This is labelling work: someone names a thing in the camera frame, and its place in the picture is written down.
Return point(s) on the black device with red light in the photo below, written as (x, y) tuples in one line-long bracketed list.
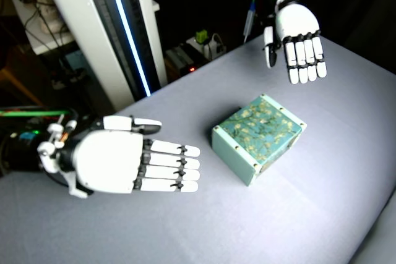
[(182, 60)]

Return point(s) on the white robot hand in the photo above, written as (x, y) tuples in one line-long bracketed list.
[(105, 159), (295, 19)]

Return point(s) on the grey table cloth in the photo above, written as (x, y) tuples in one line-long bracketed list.
[(198, 214)]

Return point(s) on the green plug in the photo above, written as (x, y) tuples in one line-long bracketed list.
[(201, 35)]

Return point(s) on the white power strip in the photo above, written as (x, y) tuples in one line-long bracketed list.
[(210, 48)]

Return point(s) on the white column with blue light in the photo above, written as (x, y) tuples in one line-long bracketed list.
[(102, 29)]

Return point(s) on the teal floral box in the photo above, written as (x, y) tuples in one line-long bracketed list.
[(263, 125)]

